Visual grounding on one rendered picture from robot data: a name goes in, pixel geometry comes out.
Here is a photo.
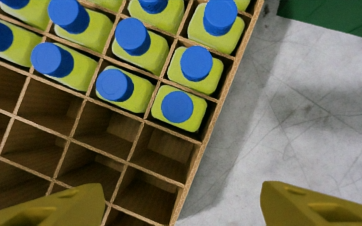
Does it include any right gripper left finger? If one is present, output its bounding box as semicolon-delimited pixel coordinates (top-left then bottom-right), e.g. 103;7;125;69
0;183;105;226

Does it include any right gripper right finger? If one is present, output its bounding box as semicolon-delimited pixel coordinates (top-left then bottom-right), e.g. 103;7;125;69
260;181;362;226

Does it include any green plastic crate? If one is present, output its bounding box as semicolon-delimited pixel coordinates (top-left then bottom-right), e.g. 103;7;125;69
276;0;362;38

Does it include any brown cardboard carton with grid dividers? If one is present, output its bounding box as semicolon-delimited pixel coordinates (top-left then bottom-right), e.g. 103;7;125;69
0;0;264;226

